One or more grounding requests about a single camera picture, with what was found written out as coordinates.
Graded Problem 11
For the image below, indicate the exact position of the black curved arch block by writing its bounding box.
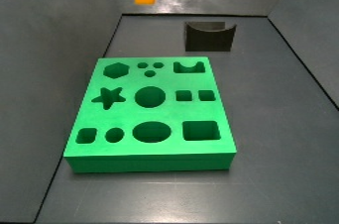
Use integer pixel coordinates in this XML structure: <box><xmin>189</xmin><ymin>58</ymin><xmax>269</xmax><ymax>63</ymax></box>
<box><xmin>184</xmin><ymin>22</ymin><xmax>237</xmax><ymax>52</ymax></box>

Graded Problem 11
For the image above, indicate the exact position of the green foam shape board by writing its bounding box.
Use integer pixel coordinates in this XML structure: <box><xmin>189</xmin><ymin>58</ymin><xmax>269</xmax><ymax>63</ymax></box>
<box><xmin>64</xmin><ymin>56</ymin><xmax>237</xmax><ymax>173</ymax></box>

